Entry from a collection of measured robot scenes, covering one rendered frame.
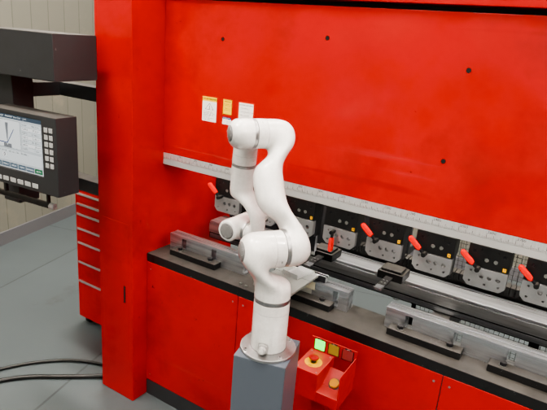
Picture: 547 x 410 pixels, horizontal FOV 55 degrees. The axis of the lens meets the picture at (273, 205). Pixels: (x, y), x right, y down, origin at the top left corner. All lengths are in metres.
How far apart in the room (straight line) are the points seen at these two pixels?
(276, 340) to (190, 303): 1.05
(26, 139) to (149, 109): 0.57
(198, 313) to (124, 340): 0.51
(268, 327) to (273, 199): 0.41
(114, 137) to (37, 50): 0.52
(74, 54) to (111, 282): 1.19
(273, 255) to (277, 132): 0.41
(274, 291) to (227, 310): 0.94
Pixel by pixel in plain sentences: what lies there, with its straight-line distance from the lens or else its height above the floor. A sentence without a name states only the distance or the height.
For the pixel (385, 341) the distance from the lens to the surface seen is 2.24.
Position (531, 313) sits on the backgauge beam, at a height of 0.98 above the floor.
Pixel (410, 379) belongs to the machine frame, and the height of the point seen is 0.76.
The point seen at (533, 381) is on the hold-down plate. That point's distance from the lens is 2.21.
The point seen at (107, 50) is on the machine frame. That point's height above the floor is 1.89.
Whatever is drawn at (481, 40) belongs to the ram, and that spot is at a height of 2.05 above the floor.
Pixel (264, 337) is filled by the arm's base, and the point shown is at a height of 1.08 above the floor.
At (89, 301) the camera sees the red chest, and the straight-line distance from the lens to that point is 3.83.
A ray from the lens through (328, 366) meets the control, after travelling 2.23.
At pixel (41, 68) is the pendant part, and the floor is 1.80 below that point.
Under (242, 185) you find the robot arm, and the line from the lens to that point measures 1.94.
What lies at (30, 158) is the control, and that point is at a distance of 2.65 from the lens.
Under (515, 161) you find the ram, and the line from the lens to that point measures 2.00.
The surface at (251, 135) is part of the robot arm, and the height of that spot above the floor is 1.70.
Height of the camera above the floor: 2.01
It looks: 18 degrees down
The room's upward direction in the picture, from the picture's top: 5 degrees clockwise
